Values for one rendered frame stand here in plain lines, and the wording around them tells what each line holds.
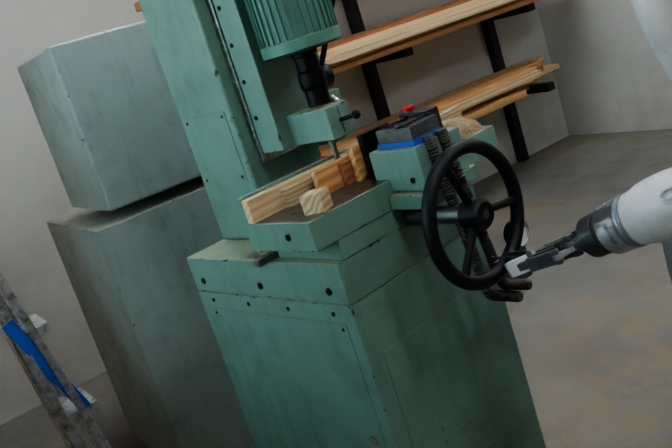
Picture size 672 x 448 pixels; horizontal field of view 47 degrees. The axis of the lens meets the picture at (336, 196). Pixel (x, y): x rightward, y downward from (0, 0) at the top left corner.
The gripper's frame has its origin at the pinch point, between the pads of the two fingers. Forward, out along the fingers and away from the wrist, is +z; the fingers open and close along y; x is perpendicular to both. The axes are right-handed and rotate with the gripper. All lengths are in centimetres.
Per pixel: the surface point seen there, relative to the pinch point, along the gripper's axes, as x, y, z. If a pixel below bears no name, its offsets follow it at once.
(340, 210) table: -26.1, 18.0, 16.6
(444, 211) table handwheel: -15.8, 2.1, 8.5
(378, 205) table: -23.4, 8.2, 17.6
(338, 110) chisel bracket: -45, 1, 22
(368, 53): -98, -170, 173
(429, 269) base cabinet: -6.5, -0.3, 23.8
